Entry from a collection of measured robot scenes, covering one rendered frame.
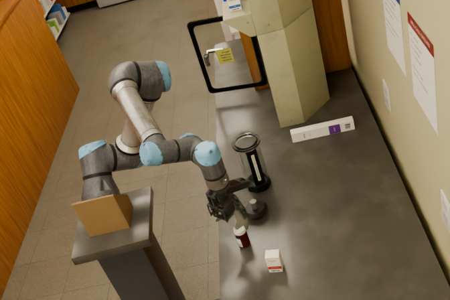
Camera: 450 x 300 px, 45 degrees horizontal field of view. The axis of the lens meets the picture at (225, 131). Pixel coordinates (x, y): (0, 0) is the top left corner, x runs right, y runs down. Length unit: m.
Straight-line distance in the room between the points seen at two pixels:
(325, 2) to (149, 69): 0.99
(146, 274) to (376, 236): 1.00
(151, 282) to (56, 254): 1.50
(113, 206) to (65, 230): 1.83
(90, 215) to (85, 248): 0.14
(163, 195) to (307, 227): 2.00
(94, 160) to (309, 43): 1.01
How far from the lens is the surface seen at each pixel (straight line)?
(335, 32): 2.69
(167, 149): 1.71
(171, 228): 3.59
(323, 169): 2.20
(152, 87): 2.01
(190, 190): 3.80
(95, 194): 2.19
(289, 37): 2.27
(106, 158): 2.23
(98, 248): 2.24
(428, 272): 1.83
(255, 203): 2.04
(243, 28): 2.21
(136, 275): 2.41
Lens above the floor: 2.37
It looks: 34 degrees down
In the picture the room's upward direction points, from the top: 18 degrees counter-clockwise
